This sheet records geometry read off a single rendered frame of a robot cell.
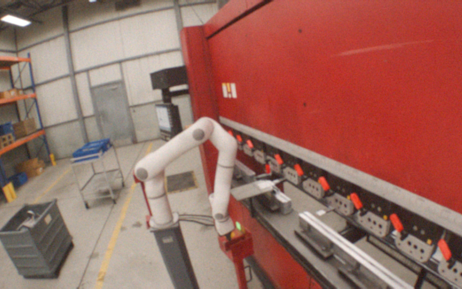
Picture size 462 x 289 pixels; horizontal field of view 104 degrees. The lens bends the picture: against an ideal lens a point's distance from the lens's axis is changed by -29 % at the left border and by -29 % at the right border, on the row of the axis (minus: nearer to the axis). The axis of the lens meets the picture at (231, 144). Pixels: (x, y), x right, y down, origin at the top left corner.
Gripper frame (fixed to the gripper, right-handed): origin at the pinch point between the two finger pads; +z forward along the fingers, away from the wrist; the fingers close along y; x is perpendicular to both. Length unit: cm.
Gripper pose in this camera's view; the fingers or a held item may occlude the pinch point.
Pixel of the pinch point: (228, 237)
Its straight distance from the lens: 161.4
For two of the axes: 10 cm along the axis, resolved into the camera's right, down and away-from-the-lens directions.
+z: 2.2, 9.2, 3.1
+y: -8.5, 3.4, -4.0
